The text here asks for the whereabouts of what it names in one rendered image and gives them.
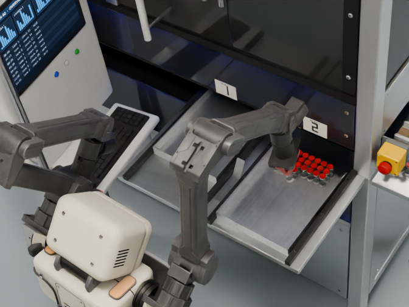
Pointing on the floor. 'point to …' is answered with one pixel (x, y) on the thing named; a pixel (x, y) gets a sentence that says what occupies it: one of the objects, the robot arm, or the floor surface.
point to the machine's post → (367, 140)
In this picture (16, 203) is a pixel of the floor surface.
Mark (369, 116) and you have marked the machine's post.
